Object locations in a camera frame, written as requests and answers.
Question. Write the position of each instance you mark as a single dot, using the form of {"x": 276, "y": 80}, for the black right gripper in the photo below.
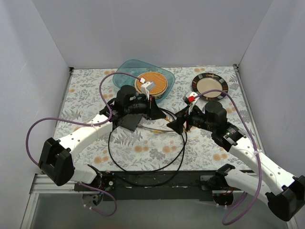
{"x": 186, "y": 118}

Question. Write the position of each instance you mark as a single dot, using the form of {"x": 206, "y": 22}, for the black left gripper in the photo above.
{"x": 150, "y": 108}

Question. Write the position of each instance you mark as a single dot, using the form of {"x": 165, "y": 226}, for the black network switch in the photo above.
{"x": 133, "y": 122}

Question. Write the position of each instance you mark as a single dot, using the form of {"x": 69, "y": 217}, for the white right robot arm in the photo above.
{"x": 280, "y": 190}

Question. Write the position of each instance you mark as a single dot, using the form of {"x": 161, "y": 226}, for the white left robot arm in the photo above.
{"x": 57, "y": 157}

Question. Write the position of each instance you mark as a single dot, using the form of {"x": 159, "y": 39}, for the floral table mat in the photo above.
{"x": 152, "y": 145}

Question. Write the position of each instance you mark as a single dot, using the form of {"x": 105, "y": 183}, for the striped cream bowl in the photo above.
{"x": 137, "y": 87}

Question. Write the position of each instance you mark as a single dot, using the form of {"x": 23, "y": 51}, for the orange woven coaster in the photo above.
{"x": 158, "y": 79}

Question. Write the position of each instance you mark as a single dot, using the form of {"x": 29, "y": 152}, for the dark rimmed ceramic plate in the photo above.
{"x": 208, "y": 81}

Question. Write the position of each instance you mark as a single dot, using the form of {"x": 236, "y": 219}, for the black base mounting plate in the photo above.
{"x": 201, "y": 185}

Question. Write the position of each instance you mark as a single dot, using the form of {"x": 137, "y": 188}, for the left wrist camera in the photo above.
{"x": 146, "y": 86}

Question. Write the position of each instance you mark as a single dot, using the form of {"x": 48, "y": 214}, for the aluminium frame rail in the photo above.
{"x": 71, "y": 207}

